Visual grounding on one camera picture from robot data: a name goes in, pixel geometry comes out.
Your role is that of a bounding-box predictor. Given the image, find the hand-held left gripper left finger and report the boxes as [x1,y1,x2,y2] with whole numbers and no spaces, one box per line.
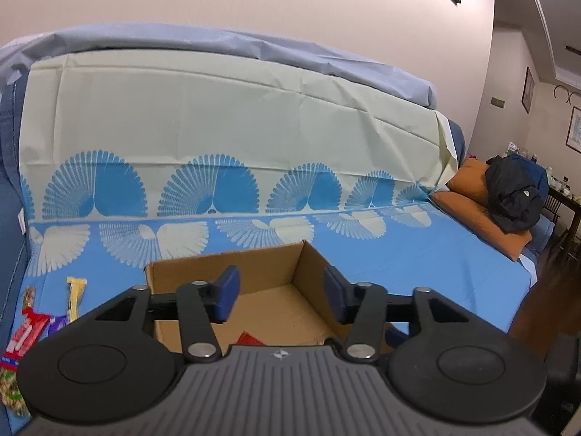
[85,265,241,364]

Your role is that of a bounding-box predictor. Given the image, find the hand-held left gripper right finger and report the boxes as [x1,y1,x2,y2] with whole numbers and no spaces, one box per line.
[322,265,483,364]

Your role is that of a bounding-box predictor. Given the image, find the brown cardboard box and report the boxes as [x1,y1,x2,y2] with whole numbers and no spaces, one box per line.
[144,240,359,356]

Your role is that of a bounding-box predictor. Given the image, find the yellow snack bar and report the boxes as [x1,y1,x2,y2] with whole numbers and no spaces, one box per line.
[66,277,87,322]

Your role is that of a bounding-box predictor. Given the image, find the red white snack packet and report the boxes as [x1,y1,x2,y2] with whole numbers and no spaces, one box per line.
[7,309,53,357]

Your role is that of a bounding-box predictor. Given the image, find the green nut snack packet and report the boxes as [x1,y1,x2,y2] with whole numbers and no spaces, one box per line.
[0,370,30,419]

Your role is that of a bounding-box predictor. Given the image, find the blue cream printed bed sheet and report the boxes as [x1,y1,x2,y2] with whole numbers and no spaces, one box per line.
[0,52,536,436]

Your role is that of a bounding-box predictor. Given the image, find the orange pillow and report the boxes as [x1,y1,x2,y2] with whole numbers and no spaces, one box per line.
[447,158,493,205]
[429,189,533,262]

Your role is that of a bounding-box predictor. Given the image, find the wooden table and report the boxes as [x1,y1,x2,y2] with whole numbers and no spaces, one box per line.
[542,182,581,255]

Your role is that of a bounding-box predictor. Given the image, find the dark blue bag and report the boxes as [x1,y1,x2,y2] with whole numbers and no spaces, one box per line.
[483,153,550,233]

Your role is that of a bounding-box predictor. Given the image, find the cluster of small bottles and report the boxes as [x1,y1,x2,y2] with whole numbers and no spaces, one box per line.
[506,142,542,164]

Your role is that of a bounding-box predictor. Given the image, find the grey-blue sofa cover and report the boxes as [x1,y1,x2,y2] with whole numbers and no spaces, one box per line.
[0,23,439,110]

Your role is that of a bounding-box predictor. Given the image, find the white framed wall picture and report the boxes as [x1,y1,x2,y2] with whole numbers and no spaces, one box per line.
[565,106,581,153]

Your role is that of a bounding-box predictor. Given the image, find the small framed wall picture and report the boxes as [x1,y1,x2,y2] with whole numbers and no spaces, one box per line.
[521,66,535,114]

